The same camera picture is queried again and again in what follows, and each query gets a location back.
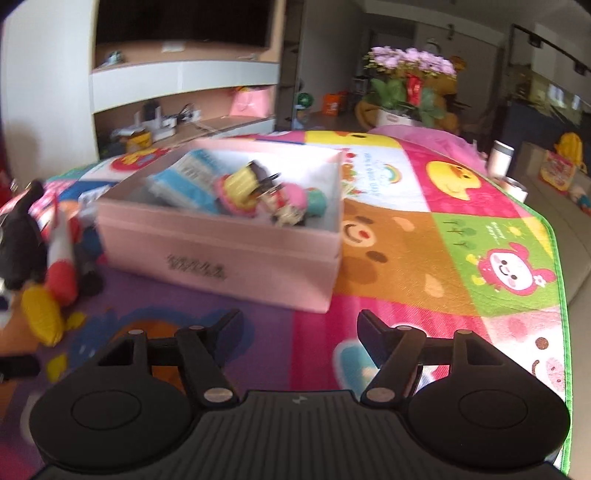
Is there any pink gift bag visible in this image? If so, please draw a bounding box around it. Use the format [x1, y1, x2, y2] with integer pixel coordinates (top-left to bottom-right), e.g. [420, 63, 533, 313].
[229, 87, 273, 119]

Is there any yellow black toy figure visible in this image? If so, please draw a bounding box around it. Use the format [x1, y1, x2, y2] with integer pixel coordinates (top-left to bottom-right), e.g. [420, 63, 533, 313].
[219, 161, 280, 217]

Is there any pink cardboard box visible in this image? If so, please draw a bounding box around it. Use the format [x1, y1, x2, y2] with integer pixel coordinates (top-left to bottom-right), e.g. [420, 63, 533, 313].
[96, 138, 344, 313]

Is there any orange box on floor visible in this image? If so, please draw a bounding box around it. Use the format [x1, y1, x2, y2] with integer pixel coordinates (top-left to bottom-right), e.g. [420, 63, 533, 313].
[322, 91, 348, 117]

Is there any blue tissue packet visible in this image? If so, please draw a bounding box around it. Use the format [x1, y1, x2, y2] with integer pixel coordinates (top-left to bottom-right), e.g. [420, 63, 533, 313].
[146, 149, 228, 215]

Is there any white wifi router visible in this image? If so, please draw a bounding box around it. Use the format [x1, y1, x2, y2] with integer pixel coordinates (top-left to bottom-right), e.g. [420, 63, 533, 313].
[133, 106, 177, 143]

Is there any green ball on floor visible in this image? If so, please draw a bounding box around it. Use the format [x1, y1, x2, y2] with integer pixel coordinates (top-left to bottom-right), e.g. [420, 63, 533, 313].
[295, 92, 315, 110]

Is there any colourful cartoon play mat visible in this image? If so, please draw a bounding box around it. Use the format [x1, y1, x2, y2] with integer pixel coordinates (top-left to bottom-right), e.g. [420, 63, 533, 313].
[1, 131, 572, 479]

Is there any white wooden tv cabinet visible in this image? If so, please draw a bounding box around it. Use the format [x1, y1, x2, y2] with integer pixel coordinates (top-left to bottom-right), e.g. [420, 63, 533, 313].
[1, 1, 287, 184]

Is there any pink orchid flower pot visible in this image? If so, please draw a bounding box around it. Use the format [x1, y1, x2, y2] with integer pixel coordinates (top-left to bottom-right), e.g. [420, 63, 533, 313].
[365, 46, 457, 127]

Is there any yellow plush toy piece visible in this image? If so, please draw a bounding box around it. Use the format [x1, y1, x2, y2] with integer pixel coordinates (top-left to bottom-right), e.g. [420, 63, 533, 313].
[21, 284, 64, 347]

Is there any pink ball in box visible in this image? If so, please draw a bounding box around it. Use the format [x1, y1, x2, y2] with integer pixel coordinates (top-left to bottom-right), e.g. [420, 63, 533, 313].
[216, 177, 329, 218]

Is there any yellow cartoon bag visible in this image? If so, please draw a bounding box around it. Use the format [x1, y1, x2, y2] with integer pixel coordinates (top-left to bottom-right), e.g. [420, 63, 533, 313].
[539, 132, 588, 193]

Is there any white thermos cup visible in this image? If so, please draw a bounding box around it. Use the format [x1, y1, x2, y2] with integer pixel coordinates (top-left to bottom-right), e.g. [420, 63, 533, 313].
[487, 140, 514, 178]

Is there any small red doll figurine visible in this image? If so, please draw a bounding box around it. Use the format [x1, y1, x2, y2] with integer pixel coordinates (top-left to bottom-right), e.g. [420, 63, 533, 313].
[259, 182, 308, 227]

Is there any glass fish tank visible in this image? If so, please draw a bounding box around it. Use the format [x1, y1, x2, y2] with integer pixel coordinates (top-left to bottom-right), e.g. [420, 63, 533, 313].
[506, 24, 590, 127]

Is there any black television screen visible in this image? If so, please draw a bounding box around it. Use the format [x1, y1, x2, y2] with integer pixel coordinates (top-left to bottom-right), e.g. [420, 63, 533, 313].
[96, 0, 274, 47]

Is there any yellow giant plush bear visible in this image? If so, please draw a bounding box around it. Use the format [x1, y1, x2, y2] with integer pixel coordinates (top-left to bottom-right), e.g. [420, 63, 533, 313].
[355, 46, 459, 133]

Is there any black plush cat toy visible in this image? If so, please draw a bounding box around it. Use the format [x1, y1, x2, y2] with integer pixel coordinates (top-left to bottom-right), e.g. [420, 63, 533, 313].
[0, 180, 47, 291]

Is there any red white plush rocket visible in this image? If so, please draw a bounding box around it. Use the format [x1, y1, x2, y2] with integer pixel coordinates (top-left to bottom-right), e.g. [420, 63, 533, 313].
[44, 197, 104, 307]

